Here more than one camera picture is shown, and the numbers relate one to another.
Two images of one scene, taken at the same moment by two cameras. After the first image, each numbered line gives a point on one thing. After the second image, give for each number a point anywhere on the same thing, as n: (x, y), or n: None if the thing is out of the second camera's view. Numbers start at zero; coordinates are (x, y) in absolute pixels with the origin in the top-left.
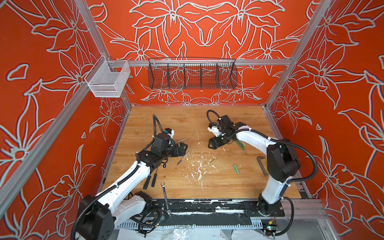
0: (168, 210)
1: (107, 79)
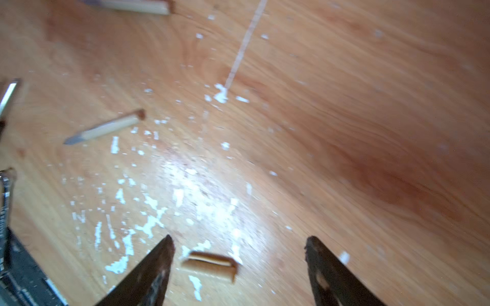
0: (6, 176)
1: None
